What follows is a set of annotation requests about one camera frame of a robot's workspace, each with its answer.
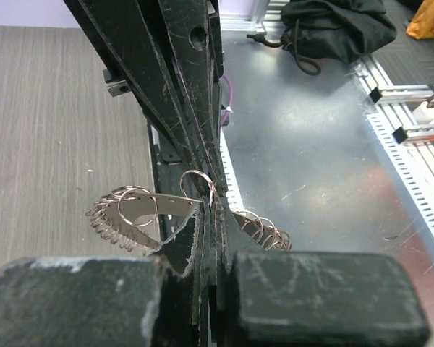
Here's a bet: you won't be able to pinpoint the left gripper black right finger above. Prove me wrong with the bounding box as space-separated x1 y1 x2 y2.
209 197 431 347

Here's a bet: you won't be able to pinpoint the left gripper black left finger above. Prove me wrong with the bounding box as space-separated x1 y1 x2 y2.
0 207 209 346

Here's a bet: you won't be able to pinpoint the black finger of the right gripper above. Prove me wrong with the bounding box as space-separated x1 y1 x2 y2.
159 1 226 195
65 1 199 170

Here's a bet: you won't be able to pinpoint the black drawstring bag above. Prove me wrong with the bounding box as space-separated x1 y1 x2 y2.
247 0 397 76

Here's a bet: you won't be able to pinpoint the aluminium frame rails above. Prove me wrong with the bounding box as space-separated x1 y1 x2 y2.
356 57 434 248

